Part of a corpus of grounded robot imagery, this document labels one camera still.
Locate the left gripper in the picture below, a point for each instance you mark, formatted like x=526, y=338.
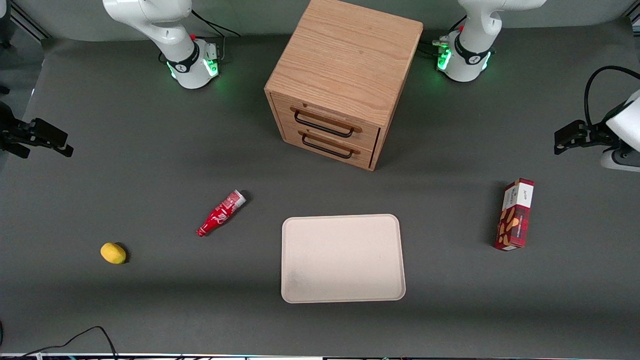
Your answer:
x=595, y=134

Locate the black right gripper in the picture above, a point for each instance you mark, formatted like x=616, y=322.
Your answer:
x=10, y=133

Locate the red cookie box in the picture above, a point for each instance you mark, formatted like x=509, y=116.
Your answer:
x=515, y=215

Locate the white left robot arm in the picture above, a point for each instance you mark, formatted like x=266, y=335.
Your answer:
x=472, y=30

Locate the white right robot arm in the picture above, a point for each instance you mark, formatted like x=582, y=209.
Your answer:
x=165, y=25

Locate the beige plastic tray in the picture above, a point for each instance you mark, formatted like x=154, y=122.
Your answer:
x=342, y=257

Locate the yellow lemon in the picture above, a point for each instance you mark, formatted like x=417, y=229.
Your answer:
x=113, y=253

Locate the red cola bottle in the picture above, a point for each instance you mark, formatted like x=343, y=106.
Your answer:
x=220, y=214

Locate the wooden drawer cabinet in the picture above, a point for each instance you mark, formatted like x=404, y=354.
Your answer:
x=345, y=60

